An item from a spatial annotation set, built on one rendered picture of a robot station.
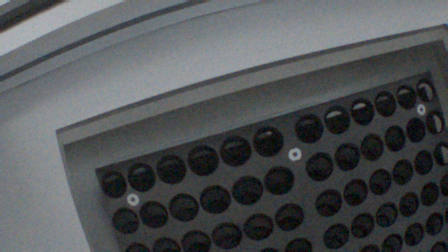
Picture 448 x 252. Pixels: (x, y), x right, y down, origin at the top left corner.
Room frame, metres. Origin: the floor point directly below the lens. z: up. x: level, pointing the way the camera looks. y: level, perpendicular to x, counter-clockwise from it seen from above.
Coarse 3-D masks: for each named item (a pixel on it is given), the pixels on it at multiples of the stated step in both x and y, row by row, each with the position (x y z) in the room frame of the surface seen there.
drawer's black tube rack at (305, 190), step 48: (240, 144) 0.14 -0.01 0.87; (336, 144) 0.13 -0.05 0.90; (384, 144) 0.12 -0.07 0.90; (432, 144) 0.12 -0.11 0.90; (192, 192) 0.11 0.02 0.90; (240, 192) 0.12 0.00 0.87; (288, 192) 0.11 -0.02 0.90; (336, 192) 0.10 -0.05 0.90; (384, 192) 0.10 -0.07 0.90; (432, 192) 0.10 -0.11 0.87; (144, 240) 0.09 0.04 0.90; (192, 240) 0.10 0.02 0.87; (240, 240) 0.09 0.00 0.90; (288, 240) 0.08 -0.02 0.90; (336, 240) 0.09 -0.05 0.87; (384, 240) 0.07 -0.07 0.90; (432, 240) 0.06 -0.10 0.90
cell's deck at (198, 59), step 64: (320, 0) 0.18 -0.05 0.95; (384, 0) 0.18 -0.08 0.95; (128, 64) 0.16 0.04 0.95; (192, 64) 0.16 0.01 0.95; (256, 64) 0.15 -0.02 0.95; (320, 64) 0.16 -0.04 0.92; (0, 128) 0.14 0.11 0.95; (64, 128) 0.14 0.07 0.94; (0, 192) 0.11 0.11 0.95; (64, 192) 0.11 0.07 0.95
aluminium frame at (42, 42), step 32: (64, 0) 0.18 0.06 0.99; (96, 0) 0.18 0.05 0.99; (128, 0) 0.17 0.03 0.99; (160, 0) 0.17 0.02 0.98; (192, 0) 0.18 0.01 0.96; (224, 0) 0.18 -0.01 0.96; (256, 0) 0.18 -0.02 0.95; (0, 32) 0.18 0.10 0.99; (32, 32) 0.17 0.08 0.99; (64, 32) 0.17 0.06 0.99; (96, 32) 0.17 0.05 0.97; (128, 32) 0.17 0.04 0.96; (0, 64) 0.16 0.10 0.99; (32, 64) 0.16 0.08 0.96; (64, 64) 0.16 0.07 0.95
